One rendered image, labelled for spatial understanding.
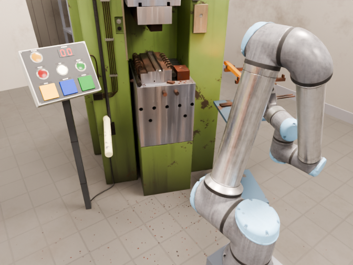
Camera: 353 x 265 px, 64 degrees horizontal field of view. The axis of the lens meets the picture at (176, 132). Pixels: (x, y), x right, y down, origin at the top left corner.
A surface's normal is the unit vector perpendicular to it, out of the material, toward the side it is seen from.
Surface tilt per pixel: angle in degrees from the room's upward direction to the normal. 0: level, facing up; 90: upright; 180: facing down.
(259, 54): 76
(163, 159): 90
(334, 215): 0
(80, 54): 60
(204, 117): 90
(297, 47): 68
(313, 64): 82
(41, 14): 90
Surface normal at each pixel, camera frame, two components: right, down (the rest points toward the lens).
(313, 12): -0.81, 0.30
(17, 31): 0.58, 0.26
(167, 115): 0.23, 0.51
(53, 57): 0.55, -0.07
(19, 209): 0.01, -0.85
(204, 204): -0.76, 0.04
